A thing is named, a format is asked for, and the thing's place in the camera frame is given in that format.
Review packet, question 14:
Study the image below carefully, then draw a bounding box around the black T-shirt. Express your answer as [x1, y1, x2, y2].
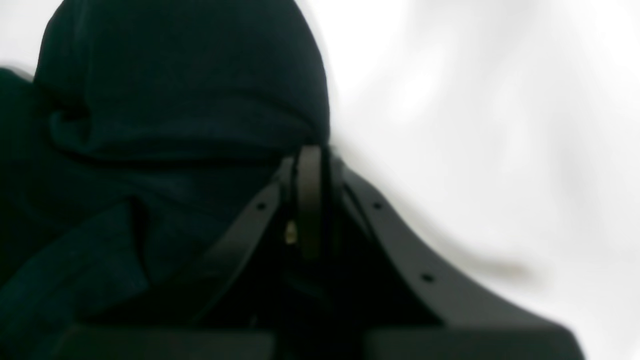
[0, 0, 330, 360]

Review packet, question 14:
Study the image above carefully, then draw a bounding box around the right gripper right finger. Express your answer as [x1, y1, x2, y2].
[322, 150, 585, 360]

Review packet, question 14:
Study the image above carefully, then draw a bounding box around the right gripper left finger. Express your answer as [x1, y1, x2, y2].
[65, 146, 323, 360]

